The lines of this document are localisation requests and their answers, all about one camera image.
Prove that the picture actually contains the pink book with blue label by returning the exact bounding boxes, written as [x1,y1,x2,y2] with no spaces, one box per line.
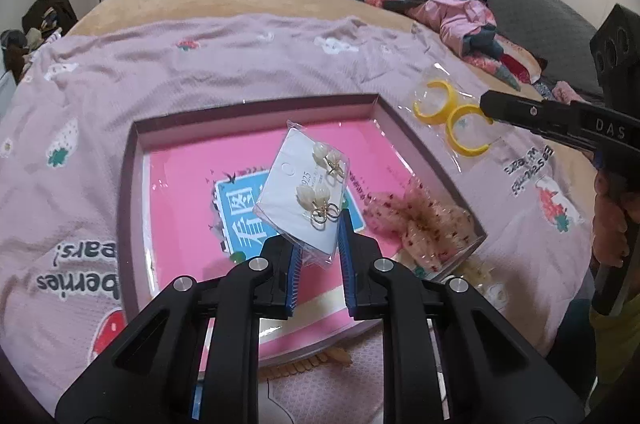
[142,119,451,360]

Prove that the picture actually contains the red patterned pillow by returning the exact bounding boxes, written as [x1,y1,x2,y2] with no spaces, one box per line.
[495,48,543,92]

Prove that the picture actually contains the person's dark teal trousers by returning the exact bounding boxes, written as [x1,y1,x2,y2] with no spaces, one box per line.
[545,296,601,402]

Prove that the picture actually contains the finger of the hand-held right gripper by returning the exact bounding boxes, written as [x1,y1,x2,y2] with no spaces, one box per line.
[479,90,576,139]

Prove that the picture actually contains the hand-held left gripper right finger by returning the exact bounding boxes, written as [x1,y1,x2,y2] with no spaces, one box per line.
[336,209,586,424]

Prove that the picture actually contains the person's yellow-green clothing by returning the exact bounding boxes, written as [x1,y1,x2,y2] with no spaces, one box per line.
[590,289,640,410]

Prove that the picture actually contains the dark pile of clothes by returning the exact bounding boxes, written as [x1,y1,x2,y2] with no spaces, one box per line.
[0,0,81,84]

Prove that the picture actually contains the brown cardboard box tray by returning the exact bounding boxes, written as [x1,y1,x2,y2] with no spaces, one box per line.
[116,92,488,367]

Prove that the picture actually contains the pearl earring card packet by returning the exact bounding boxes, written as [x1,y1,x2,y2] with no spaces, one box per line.
[254,121,351,269]

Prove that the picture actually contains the person's right hand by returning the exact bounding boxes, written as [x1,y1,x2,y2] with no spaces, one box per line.
[591,189,632,267]

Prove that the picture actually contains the grey padded headboard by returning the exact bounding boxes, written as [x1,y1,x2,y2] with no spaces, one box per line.
[440,0,606,99]

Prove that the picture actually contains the yellow hoop earrings packet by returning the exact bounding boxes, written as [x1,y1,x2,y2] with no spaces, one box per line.
[412,64,501,169]

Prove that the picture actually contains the cream hair claw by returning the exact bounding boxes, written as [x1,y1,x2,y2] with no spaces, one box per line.
[447,260,508,307]

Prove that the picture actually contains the pink floral garment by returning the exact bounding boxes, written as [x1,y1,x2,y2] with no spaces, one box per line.
[405,0,523,92]

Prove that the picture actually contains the pink fluffy cloth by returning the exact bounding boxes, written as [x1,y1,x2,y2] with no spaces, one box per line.
[550,80,588,104]

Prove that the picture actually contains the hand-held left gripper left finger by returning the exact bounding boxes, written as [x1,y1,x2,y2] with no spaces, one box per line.
[55,238,302,424]

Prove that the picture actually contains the pink strawberry print blanket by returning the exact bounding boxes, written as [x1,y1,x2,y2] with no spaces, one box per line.
[0,14,593,405]

